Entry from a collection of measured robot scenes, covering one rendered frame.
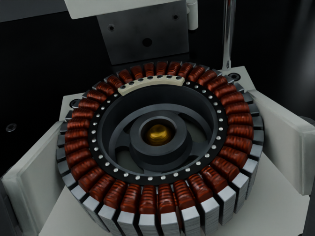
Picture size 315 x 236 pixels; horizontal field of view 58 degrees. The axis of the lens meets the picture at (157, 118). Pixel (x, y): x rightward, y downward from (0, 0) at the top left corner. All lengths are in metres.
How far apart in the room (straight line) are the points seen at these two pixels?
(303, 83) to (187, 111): 0.11
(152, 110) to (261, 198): 0.08
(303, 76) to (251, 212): 0.13
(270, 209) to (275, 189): 0.01
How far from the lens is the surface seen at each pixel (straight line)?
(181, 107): 0.19
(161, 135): 0.16
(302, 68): 0.27
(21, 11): 0.42
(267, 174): 0.18
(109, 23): 0.26
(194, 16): 0.27
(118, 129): 0.18
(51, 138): 0.16
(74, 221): 0.18
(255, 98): 0.17
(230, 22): 0.21
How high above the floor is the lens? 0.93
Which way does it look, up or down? 48 degrees down
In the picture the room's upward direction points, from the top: 11 degrees counter-clockwise
